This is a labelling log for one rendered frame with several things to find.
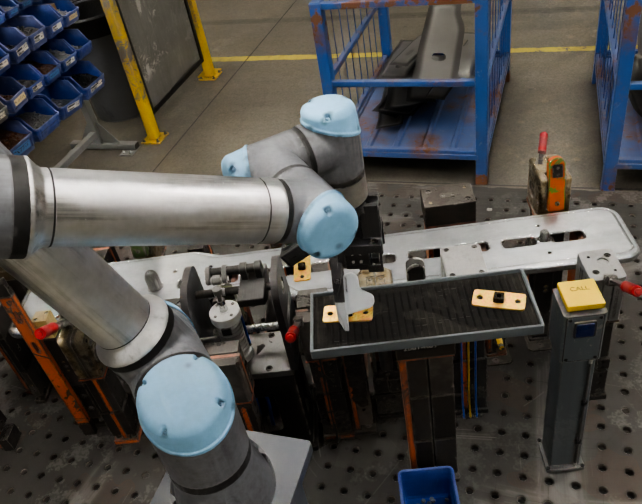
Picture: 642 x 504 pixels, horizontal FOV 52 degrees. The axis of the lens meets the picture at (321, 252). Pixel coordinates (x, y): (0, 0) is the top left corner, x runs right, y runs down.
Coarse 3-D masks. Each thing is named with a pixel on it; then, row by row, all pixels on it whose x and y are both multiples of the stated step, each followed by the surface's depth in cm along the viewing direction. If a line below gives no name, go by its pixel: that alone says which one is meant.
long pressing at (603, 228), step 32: (480, 224) 149; (512, 224) 148; (544, 224) 146; (576, 224) 144; (608, 224) 143; (160, 256) 159; (192, 256) 157; (224, 256) 155; (256, 256) 153; (512, 256) 140; (544, 256) 138; (576, 256) 137
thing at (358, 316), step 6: (330, 306) 113; (372, 306) 111; (324, 312) 112; (330, 312) 112; (336, 312) 111; (360, 312) 110; (372, 312) 110; (324, 318) 111; (330, 318) 110; (336, 318) 110; (348, 318) 110; (354, 318) 110; (360, 318) 109; (366, 318) 109; (372, 318) 109
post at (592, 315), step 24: (552, 312) 113; (576, 312) 106; (600, 312) 105; (552, 336) 115; (600, 336) 108; (552, 360) 120; (576, 360) 112; (552, 384) 122; (576, 384) 117; (552, 408) 124; (576, 408) 121; (552, 432) 127; (576, 432) 126; (552, 456) 131; (576, 456) 130
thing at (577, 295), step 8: (576, 280) 109; (584, 280) 109; (592, 280) 108; (560, 288) 108; (568, 288) 108; (576, 288) 108; (584, 288) 107; (592, 288) 107; (568, 296) 106; (576, 296) 106; (584, 296) 106; (592, 296) 106; (600, 296) 105; (568, 304) 105; (576, 304) 105; (584, 304) 105; (592, 304) 104; (600, 304) 104
